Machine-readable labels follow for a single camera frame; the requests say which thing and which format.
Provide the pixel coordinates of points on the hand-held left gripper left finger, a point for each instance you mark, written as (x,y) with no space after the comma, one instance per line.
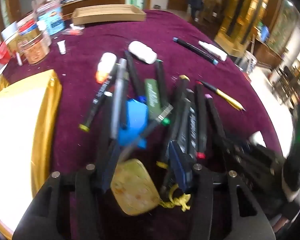
(111,170)

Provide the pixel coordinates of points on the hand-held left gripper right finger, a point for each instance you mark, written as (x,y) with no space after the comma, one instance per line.
(177,162)

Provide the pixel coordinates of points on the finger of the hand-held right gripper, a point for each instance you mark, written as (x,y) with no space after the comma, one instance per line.
(265,153)
(240,158)

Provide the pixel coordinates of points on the yellow-green tag with tassel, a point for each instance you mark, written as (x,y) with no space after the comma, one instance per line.
(133,187)

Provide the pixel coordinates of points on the pile of black markers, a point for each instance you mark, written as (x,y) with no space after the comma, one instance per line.
(201,115)

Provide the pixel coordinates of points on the yellow black pencil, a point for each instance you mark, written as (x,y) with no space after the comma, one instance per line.
(223,96)

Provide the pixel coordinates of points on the black marker yellow cap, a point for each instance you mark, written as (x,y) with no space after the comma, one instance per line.
(97,100)

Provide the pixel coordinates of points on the silver pen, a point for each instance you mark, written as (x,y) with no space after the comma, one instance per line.
(118,97)

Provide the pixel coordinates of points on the gold tray white inside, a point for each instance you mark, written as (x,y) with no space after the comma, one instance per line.
(20,140)

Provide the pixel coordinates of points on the black marker dark blue cap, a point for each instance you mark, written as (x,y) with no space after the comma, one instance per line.
(133,72)

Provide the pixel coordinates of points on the white spray bottle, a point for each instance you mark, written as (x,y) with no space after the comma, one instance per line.
(212,50)

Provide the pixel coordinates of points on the black marker light blue caps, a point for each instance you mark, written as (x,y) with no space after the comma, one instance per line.
(195,51)

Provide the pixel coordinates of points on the white pill bottle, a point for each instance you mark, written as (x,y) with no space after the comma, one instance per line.
(142,52)

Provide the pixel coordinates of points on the person's right forearm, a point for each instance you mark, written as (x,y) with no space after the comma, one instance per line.
(293,212)

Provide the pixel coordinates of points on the white bucket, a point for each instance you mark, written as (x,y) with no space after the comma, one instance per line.
(250,60)

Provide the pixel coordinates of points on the white glue bottle orange cap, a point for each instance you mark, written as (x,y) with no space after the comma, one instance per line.
(105,66)

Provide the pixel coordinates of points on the small white tube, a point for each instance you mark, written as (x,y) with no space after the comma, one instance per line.
(62,47)

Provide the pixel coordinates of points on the gold framed cabinet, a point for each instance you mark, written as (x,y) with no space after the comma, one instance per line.
(242,12)

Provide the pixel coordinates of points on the clear plastic packet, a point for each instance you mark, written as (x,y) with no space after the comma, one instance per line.
(75,30)

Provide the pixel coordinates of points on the clear jar orange contents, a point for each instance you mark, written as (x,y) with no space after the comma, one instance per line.
(33,45)

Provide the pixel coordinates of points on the cardboard box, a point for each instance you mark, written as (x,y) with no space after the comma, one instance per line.
(107,16)

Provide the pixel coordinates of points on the red bag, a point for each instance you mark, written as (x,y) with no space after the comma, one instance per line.
(1,53)

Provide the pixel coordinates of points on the clear jar blue label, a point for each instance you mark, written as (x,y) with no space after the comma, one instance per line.
(50,15)

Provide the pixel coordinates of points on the pale blue lidded container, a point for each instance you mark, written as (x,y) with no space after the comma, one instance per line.
(11,33)

